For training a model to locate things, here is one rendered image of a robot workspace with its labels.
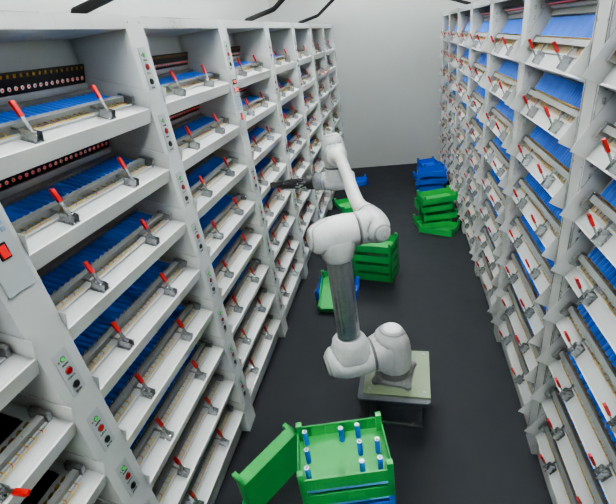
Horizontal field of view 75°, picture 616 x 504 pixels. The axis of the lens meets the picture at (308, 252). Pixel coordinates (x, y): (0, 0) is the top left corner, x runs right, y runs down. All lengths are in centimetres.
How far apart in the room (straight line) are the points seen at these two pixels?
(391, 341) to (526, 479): 74
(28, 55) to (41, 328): 75
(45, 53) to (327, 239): 103
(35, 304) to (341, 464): 103
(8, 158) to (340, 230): 100
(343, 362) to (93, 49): 144
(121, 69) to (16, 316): 81
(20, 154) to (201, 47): 123
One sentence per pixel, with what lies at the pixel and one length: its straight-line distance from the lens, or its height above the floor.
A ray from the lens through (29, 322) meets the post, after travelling 104.
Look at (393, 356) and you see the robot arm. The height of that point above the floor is 39.
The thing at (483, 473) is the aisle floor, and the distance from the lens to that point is 200.
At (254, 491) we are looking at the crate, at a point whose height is 13.
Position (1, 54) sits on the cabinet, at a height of 173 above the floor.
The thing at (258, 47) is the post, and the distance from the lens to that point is 274.
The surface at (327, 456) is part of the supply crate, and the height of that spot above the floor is 40.
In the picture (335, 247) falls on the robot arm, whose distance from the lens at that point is 150.
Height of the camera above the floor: 165
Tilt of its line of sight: 27 degrees down
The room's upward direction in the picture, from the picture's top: 9 degrees counter-clockwise
